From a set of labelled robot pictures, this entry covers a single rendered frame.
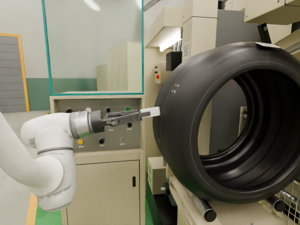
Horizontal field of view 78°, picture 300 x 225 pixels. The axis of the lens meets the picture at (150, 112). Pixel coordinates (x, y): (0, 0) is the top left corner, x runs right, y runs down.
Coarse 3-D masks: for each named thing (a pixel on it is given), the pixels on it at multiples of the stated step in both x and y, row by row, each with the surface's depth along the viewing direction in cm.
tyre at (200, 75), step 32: (192, 64) 60; (224, 64) 55; (256, 64) 56; (288, 64) 58; (160, 96) 72; (192, 96) 55; (256, 96) 90; (288, 96) 77; (160, 128) 64; (192, 128) 56; (256, 128) 93; (288, 128) 80; (192, 160) 58; (224, 160) 93; (256, 160) 87; (288, 160) 76; (192, 192) 65; (224, 192) 62; (256, 192) 64
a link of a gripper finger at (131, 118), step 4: (124, 116) 60; (128, 116) 60; (132, 116) 61; (136, 116) 61; (112, 120) 58; (116, 120) 58; (120, 120) 59; (124, 120) 60; (128, 120) 60; (132, 120) 61; (136, 120) 61; (116, 124) 58; (120, 124) 59
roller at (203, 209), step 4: (188, 192) 78; (192, 196) 74; (196, 196) 72; (196, 200) 70; (200, 200) 69; (204, 200) 69; (196, 204) 70; (200, 204) 68; (204, 204) 67; (208, 204) 67; (200, 208) 67; (204, 208) 65; (208, 208) 64; (212, 208) 65; (200, 212) 67; (204, 212) 64; (208, 212) 63; (212, 212) 63; (204, 216) 64; (208, 216) 63; (212, 216) 64; (216, 216) 64; (208, 220) 64; (212, 220) 64
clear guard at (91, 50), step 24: (48, 0) 100; (72, 0) 102; (96, 0) 104; (120, 0) 106; (48, 24) 101; (72, 24) 104; (96, 24) 106; (120, 24) 108; (48, 48) 104; (72, 48) 106; (96, 48) 108; (120, 48) 110; (48, 72) 105; (72, 72) 108; (96, 72) 110; (120, 72) 113
